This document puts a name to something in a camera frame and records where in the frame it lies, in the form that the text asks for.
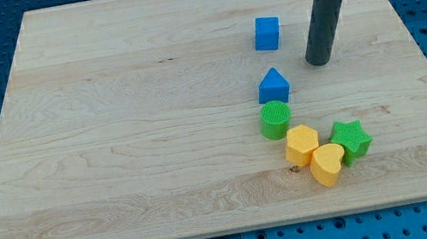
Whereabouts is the light wooden board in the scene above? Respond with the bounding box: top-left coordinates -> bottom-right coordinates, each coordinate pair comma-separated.
0,0 -> 427,239

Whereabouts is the green cylinder block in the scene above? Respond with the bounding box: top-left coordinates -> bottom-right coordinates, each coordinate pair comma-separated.
260,100 -> 291,140

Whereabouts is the blue triangular prism block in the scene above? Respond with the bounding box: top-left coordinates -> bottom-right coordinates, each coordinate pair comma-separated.
258,67 -> 290,105

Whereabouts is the yellow hexagon block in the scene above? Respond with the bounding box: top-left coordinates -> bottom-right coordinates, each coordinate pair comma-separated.
285,124 -> 319,167

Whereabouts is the blue cube block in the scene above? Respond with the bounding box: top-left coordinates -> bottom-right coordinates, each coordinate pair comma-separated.
255,16 -> 280,51

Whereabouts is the yellow heart block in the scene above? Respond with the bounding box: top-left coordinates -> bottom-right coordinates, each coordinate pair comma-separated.
310,143 -> 345,187

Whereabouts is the green star block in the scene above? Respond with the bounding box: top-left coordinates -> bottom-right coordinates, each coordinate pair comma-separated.
329,120 -> 373,166

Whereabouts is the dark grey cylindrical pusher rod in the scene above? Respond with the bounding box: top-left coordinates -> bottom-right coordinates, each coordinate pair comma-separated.
305,0 -> 343,66

